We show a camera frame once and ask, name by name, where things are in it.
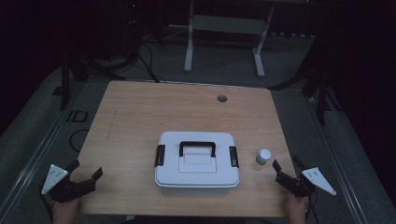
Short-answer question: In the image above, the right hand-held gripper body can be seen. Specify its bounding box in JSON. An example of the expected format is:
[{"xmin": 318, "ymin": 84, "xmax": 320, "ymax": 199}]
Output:
[{"xmin": 275, "ymin": 167, "xmax": 337, "ymax": 198}]

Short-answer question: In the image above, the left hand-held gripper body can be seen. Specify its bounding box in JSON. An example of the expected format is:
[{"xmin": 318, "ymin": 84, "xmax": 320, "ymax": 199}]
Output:
[{"xmin": 41, "ymin": 163, "xmax": 97, "ymax": 203}]

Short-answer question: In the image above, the small white-capped bottle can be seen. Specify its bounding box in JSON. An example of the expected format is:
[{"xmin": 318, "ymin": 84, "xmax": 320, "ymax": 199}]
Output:
[{"xmin": 255, "ymin": 148, "xmax": 273, "ymax": 166}]

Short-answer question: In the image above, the white box lid black handle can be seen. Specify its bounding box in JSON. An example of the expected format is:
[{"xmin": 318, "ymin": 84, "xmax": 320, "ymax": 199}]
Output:
[{"xmin": 153, "ymin": 131, "xmax": 240, "ymax": 187}]

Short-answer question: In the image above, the white plastic storage box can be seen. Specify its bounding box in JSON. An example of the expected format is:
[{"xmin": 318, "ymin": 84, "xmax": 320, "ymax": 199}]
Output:
[{"xmin": 154, "ymin": 181, "xmax": 240, "ymax": 189}]

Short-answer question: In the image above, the person's left hand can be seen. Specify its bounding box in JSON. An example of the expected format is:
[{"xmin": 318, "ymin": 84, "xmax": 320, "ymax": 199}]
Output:
[{"xmin": 50, "ymin": 197, "xmax": 82, "ymax": 224}]

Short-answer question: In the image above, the person's right hand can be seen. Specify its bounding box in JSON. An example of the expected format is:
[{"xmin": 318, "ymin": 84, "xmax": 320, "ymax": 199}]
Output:
[{"xmin": 286, "ymin": 191, "xmax": 311, "ymax": 224}]

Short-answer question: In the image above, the black metal stand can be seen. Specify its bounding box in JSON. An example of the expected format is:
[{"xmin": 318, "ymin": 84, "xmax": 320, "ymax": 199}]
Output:
[
  {"xmin": 52, "ymin": 50, "xmax": 127, "ymax": 111},
  {"xmin": 267, "ymin": 40, "xmax": 342, "ymax": 127}
]

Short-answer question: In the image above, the pale power strip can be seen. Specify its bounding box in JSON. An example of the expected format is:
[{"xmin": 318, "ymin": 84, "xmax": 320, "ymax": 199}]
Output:
[{"xmin": 270, "ymin": 31, "xmax": 316, "ymax": 39}]

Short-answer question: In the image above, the right hand-held gripper cable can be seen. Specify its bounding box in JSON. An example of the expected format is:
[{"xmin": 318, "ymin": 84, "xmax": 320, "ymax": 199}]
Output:
[{"xmin": 306, "ymin": 189, "xmax": 320, "ymax": 224}]

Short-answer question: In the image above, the metal floor rail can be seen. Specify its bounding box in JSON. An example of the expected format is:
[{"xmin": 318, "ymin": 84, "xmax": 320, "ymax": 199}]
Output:
[
  {"xmin": 303, "ymin": 94, "xmax": 372, "ymax": 224},
  {"xmin": 0, "ymin": 82, "xmax": 87, "ymax": 218}
]

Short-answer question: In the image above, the black floor cable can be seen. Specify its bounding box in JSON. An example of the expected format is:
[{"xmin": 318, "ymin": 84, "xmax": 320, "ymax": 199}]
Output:
[{"xmin": 136, "ymin": 41, "xmax": 166, "ymax": 84}]

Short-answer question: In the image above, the white metal stand frame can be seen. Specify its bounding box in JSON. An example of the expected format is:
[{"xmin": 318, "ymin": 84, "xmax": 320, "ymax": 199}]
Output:
[{"xmin": 183, "ymin": 0, "xmax": 276, "ymax": 78}]

